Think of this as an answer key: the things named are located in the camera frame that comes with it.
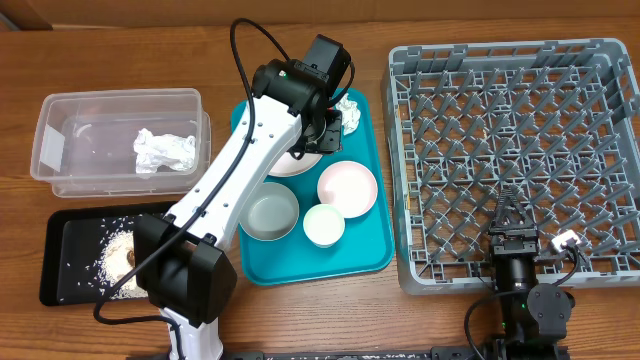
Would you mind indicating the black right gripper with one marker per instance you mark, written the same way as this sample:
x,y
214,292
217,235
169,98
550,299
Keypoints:
x,y
525,243

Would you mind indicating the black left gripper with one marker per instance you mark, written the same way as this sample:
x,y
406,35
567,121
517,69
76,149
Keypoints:
x,y
332,137

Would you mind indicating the large pink plate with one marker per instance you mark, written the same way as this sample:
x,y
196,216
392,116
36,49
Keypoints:
x,y
288,166

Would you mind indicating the pink bowl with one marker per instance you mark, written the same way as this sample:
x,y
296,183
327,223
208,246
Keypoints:
x,y
348,186

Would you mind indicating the grey bowl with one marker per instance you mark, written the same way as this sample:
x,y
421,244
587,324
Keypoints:
x,y
271,212

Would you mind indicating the gold foil wrapper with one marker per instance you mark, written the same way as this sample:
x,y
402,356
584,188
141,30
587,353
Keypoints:
x,y
131,258

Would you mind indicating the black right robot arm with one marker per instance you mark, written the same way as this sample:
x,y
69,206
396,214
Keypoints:
x,y
534,313

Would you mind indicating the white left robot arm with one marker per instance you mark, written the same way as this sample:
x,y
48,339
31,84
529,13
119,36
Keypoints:
x,y
180,258

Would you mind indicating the small white napkin piece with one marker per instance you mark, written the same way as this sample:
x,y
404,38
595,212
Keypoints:
x,y
350,114

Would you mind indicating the grey dish rack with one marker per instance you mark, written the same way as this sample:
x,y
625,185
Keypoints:
x,y
556,120

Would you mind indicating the teal plastic tray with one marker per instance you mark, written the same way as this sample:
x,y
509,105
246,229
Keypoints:
x,y
367,244

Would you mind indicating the pale green cup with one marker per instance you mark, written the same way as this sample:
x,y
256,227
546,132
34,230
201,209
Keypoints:
x,y
323,225

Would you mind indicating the clear plastic bin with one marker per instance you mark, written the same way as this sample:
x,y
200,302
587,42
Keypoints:
x,y
84,141

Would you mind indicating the white rice pile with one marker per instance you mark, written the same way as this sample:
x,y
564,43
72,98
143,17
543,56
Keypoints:
x,y
117,260

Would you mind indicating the black tray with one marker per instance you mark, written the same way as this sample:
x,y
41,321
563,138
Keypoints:
x,y
54,237

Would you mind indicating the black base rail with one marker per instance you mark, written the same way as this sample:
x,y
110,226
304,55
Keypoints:
x,y
435,353

